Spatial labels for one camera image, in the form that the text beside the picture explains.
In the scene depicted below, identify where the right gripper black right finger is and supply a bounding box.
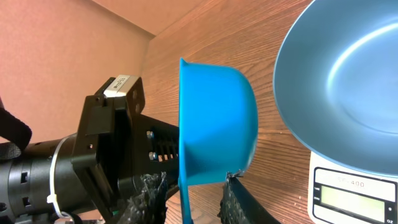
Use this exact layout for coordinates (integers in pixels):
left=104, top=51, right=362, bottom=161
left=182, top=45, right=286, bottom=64
left=218, top=171, right=280, bottom=224

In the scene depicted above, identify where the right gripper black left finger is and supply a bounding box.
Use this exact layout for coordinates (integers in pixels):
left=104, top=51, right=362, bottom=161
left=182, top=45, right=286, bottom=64
left=118, top=172, right=168, bottom=224

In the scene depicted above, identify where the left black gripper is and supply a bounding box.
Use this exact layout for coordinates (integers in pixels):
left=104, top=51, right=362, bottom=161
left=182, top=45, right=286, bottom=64
left=71, top=77, right=179, bottom=221

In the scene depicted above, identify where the blue plastic measuring scoop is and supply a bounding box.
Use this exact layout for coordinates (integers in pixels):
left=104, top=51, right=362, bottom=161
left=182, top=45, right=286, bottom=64
left=178, top=58, right=259, bottom=223

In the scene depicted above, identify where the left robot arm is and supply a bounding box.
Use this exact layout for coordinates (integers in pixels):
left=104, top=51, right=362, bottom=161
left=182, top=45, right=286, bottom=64
left=1, top=76, right=179, bottom=223

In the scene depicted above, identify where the white digital kitchen scale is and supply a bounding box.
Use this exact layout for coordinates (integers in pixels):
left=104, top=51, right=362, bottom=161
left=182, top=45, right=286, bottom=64
left=307, top=152, right=397, bottom=224

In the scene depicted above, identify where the blue metal bowl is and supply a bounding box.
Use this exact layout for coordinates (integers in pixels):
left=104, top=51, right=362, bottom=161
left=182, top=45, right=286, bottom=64
left=273, top=0, right=397, bottom=177

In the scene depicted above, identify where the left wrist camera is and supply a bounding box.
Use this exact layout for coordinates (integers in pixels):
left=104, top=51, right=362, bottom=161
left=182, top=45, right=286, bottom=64
left=103, top=75, right=139, bottom=98

